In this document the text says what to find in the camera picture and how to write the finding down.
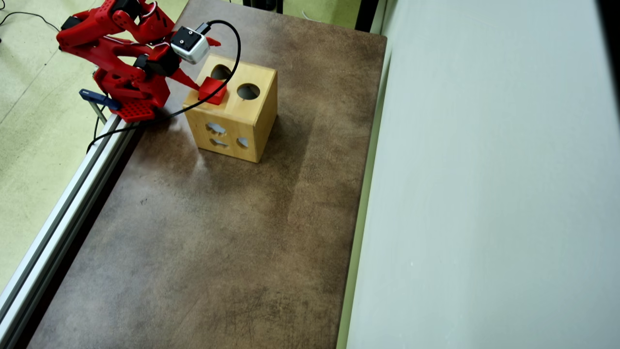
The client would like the blue table clamp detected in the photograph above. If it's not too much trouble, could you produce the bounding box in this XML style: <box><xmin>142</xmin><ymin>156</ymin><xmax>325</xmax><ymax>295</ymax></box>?
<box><xmin>80</xmin><ymin>89</ymin><xmax>122</xmax><ymax>126</ymax></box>

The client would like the black furniture leg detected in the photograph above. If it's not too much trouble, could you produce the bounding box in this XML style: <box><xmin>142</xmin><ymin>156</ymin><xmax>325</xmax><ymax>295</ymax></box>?
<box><xmin>355</xmin><ymin>0</ymin><xmax>380</xmax><ymax>33</ymax></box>

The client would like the aluminium profile rail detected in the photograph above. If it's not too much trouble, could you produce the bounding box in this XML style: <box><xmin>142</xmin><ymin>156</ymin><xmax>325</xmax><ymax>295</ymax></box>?
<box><xmin>0</xmin><ymin>114</ymin><xmax>141</xmax><ymax>349</ymax></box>

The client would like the wooden shape sorter box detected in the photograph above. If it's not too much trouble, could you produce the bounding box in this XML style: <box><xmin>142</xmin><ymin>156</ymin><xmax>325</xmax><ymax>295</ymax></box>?
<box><xmin>183</xmin><ymin>53</ymin><xmax>279</xmax><ymax>163</ymax></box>

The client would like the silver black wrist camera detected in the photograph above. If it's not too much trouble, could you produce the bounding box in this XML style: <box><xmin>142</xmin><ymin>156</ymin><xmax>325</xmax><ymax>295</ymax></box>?
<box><xmin>170</xmin><ymin>27</ymin><xmax>210</xmax><ymax>65</ymax></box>

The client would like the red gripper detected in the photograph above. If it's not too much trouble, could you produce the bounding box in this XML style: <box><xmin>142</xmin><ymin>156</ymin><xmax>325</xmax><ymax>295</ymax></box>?
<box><xmin>135</xmin><ymin>7</ymin><xmax>221</xmax><ymax>91</ymax></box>

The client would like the thin black floor cable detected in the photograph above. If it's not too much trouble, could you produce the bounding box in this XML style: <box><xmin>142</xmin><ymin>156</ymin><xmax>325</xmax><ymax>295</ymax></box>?
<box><xmin>0</xmin><ymin>10</ymin><xmax>61</xmax><ymax>32</ymax></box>

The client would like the red wooden cube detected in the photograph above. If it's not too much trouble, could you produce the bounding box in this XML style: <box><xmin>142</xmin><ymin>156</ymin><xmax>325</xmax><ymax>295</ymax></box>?
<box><xmin>199</xmin><ymin>77</ymin><xmax>228</xmax><ymax>106</ymax></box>

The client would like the black equipment base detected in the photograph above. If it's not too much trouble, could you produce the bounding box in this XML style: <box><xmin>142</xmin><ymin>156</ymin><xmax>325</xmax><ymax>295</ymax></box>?
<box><xmin>242</xmin><ymin>0</ymin><xmax>284</xmax><ymax>13</ymax></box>

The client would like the thick black camera cable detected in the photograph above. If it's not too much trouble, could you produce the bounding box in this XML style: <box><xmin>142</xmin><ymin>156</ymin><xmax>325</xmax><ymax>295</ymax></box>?
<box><xmin>86</xmin><ymin>19</ymin><xmax>242</xmax><ymax>153</ymax></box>

